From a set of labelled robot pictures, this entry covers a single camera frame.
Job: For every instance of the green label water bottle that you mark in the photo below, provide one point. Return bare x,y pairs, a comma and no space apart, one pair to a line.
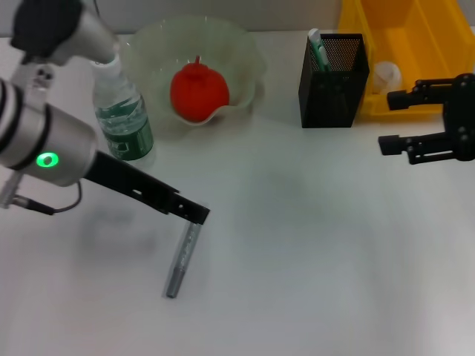
126,122

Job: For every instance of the left wrist camera housing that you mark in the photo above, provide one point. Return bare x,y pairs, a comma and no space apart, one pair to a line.
52,26

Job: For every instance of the green pen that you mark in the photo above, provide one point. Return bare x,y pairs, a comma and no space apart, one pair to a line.
319,50

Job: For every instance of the pale green glass bowl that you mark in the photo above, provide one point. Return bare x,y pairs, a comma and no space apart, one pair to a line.
237,66

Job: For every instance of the black mesh pen holder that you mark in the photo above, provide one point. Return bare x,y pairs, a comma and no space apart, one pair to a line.
326,100

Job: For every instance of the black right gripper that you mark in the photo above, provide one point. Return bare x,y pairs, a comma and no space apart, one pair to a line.
462,118

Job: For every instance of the orange fruit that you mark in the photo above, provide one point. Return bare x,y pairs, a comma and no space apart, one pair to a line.
200,92

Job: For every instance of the yellow plastic bin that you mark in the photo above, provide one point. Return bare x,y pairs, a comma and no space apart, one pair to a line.
415,41

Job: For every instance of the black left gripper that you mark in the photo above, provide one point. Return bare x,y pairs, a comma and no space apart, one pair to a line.
130,181

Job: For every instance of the grey pen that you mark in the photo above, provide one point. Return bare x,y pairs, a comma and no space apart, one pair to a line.
183,256

